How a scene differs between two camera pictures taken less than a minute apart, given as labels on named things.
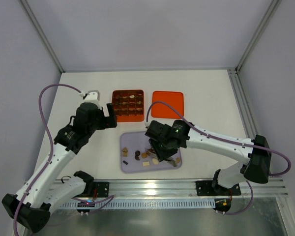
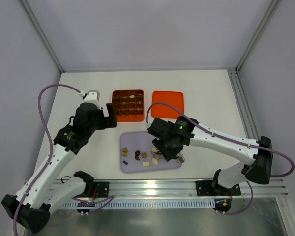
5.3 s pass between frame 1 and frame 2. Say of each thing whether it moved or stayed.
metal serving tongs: moved
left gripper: stayed
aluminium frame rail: stayed
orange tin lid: stayed
